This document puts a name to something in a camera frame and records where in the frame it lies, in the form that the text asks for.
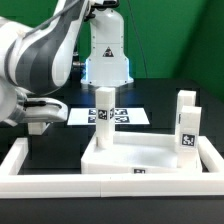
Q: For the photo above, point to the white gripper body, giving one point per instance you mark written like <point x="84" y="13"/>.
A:
<point x="44" y="110"/>

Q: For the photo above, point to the white desk top tray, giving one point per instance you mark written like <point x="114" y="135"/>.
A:
<point x="137" y="153"/>

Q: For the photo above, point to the tag marker plate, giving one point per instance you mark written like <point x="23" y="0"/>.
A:
<point x="129" y="116"/>

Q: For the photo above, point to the white U-shaped fence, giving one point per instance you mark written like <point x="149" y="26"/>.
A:
<point x="15" y="185"/>

